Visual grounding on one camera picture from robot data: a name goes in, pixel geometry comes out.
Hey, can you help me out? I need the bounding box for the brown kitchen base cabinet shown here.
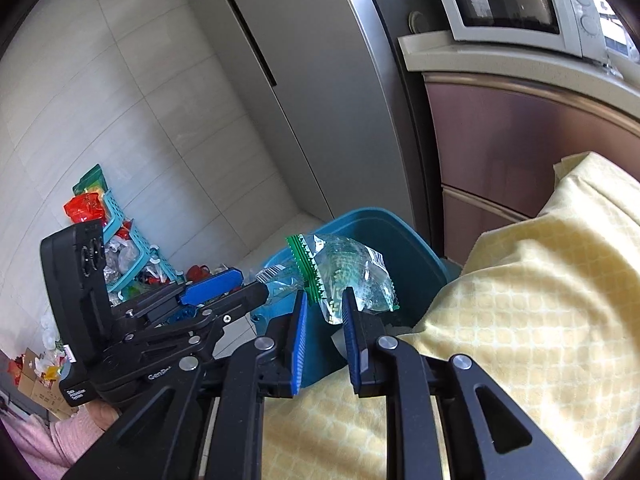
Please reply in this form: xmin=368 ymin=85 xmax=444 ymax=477
xmin=397 ymin=30 xmax=640 ymax=266

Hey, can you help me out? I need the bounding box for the green snack bag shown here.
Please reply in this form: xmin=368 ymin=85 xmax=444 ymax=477
xmin=72 ymin=164 xmax=108 ymax=196

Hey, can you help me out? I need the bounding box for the pile of clear plastic bags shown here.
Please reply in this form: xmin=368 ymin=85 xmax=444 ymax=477
xmin=102 ymin=230 xmax=143 ymax=283

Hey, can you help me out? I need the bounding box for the red snack bag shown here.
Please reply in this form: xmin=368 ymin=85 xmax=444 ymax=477
xmin=64 ymin=192 xmax=108 ymax=225

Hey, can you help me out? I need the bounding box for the cardboard box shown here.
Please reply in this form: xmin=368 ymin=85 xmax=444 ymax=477
xmin=10 ymin=350 xmax=76 ymax=421

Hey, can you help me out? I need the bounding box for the teal plastic rack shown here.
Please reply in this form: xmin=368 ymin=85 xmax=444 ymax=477
xmin=102 ymin=192 xmax=183 ymax=296

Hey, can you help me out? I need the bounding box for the white microwave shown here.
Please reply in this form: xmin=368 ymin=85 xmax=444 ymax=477
xmin=427 ymin=0 xmax=613 ymax=61

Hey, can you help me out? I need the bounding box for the silver refrigerator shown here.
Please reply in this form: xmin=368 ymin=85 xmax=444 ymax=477
xmin=177 ymin=0 xmax=443 ymax=261

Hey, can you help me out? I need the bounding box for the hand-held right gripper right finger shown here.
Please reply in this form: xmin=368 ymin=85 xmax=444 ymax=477
xmin=341 ymin=287 xmax=583 ymax=480

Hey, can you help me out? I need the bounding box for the blue plastic bin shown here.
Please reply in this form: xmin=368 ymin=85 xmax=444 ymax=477
xmin=250 ymin=207 xmax=448 ymax=391

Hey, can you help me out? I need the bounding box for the person's left forearm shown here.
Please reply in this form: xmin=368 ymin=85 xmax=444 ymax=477
xmin=0 ymin=402 xmax=123 ymax=480

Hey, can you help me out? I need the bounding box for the yellow and grey printed bedsheet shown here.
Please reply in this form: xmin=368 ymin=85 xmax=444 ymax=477
xmin=262 ymin=152 xmax=640 ymax=480

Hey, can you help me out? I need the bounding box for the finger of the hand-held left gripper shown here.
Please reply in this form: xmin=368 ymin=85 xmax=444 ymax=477
xmin=112 ymin=269 xmax=244 ymax=321
xmin=130 ymin=281 xmax=268 ymax=356

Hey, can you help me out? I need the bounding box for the clear wrapper with green edge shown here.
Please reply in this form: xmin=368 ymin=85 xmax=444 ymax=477
xmin=285 ymin=232 xmax=401 ymax=328

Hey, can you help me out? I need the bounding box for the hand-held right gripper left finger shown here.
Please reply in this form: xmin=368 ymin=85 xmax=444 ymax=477
xmin=62 ymin=290 xmax=308 ymax=480

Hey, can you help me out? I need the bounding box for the clear wrapper with barcode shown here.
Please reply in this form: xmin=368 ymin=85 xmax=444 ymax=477
xmin=255 ymin=262 xmax=306 ymax=308

